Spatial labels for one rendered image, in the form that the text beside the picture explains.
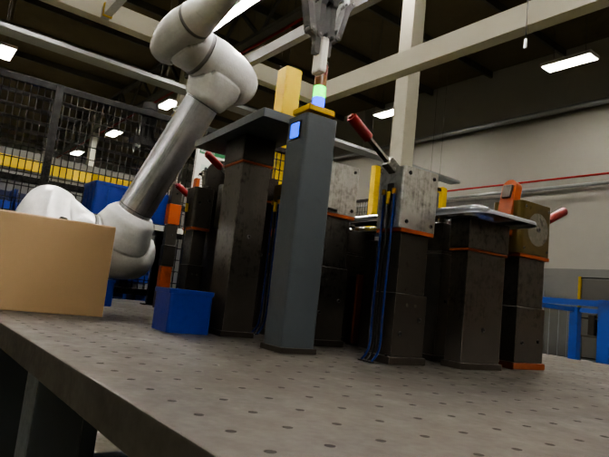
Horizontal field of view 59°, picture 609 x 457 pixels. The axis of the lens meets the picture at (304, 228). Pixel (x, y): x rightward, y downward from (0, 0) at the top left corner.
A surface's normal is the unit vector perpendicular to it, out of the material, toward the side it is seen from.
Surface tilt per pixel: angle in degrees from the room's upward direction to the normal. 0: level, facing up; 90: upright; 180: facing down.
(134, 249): 112
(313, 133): 90
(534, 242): 90
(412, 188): 90
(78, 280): 90
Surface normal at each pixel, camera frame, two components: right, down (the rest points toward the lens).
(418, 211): 0.55, -0.05
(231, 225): -0.83, -0.16
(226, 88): 0.48, 0.48
